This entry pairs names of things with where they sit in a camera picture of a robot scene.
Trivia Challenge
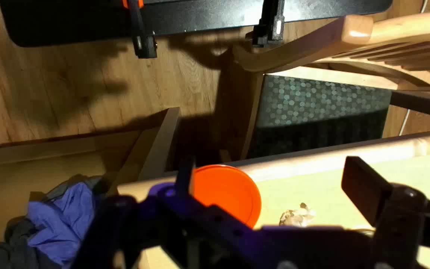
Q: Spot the black clamp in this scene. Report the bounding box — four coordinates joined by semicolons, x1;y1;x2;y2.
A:
245;0;287;50

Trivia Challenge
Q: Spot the dark grey cloth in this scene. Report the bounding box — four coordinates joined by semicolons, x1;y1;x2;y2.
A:
0;174;108;269

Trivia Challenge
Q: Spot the white paper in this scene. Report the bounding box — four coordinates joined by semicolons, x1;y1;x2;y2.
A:
278;202;317;228

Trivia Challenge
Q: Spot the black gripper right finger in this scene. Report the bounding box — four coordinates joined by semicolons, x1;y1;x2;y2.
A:
341;156;430;269

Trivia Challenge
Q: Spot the round orange lid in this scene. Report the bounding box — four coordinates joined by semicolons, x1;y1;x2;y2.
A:
190;163;265;229

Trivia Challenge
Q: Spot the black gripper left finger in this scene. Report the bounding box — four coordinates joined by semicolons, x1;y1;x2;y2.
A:
75;157;259;269

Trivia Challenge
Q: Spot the blue purple cloth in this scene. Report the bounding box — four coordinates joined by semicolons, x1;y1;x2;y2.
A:
26;181;102;268

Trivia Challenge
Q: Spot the orange handled clamp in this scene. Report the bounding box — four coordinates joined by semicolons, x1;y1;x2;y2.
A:
121;0;160;60

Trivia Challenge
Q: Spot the wooden chair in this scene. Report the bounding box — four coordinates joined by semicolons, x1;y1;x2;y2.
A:
219;14;430;162

